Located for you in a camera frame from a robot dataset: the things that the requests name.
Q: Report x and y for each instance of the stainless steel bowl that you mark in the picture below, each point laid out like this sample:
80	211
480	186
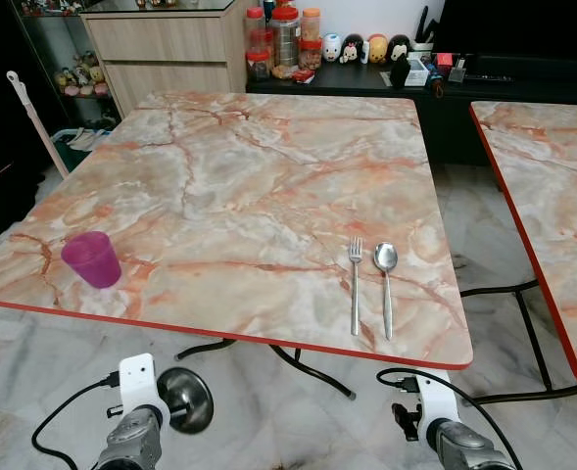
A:
187	399

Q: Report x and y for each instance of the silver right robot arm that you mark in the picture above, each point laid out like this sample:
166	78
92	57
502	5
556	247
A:
469	450

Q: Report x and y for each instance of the silver metal fork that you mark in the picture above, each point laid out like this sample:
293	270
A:
356	289

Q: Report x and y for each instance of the silver metal spoon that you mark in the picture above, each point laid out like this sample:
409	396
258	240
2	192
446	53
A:
385	257

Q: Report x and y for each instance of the marble pattern folding table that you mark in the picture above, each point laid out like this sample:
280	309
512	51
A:
552	186
249	186

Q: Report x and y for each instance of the small black gadget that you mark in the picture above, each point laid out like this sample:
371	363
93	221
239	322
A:
399	73

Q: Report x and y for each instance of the purple plastic cup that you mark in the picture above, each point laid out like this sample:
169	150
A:
92	260

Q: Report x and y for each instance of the small white box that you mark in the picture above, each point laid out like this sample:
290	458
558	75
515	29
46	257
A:
418	70

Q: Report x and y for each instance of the small red cube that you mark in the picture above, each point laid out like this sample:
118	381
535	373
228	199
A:
444	61

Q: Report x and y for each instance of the yellow plush figurine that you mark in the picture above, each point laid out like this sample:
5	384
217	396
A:
377	48

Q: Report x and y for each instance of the white plush figurine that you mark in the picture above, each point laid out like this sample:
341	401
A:
332	47

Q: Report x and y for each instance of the small red lid jar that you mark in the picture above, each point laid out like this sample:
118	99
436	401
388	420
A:
259	65

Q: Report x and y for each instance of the orange lid jar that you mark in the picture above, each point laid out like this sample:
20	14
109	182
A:
311	39

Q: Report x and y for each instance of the large red lid jar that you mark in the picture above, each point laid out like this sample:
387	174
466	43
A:
285	39

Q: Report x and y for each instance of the black television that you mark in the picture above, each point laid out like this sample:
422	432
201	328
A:
523	24

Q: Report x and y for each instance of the slim red lid jar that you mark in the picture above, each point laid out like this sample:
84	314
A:
256	24

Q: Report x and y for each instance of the light wooden drawer cabinet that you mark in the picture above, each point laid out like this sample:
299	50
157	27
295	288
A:
170	49

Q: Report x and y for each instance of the glass display shelf with figurines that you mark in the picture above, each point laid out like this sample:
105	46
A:
77	78

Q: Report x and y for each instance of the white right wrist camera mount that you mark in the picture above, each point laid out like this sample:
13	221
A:
433	401

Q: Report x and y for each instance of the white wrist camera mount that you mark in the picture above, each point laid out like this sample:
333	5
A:
433	401
139	387

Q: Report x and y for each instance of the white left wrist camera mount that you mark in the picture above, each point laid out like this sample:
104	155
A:
139	387

